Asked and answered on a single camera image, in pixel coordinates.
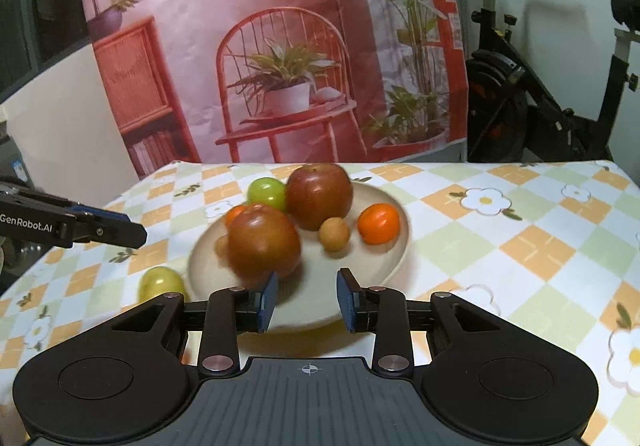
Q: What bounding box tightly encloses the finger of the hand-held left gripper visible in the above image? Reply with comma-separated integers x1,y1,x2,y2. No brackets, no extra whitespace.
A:
70,207,128,223
75,216,147,249

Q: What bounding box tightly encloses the red apple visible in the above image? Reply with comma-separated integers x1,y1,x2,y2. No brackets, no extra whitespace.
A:
285,164,354,231
227,204,302,281

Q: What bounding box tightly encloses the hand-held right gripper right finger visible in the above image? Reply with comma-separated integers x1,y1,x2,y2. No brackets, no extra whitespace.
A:
336,268,506,374

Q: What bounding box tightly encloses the printed backdrop cloth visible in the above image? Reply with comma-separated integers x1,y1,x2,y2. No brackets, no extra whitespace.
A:
75,0,468,177

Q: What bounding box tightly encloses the black exercise bike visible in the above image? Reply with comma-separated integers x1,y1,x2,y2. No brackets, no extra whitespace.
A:
440,0,640,164

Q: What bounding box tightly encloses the dark window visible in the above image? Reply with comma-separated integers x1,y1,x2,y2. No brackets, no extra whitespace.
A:
0,0,93,101

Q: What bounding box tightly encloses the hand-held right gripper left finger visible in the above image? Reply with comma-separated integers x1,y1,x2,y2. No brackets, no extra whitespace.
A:
109,272,279,377

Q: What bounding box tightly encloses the grey washing machine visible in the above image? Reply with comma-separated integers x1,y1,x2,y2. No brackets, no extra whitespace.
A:
0,126,33,187

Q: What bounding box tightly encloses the green apple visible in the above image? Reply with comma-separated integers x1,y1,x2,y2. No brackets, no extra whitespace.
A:
138,266,186,301
246,177,287,213

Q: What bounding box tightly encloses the checkered flower tablecloth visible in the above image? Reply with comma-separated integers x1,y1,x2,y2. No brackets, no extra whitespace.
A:
0,160,640,432

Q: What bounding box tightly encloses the white panel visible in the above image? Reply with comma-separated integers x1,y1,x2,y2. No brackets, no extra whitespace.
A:
0,46,138,207

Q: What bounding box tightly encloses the beige plate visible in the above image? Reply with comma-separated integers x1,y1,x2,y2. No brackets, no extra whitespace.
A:
187,183,411,331

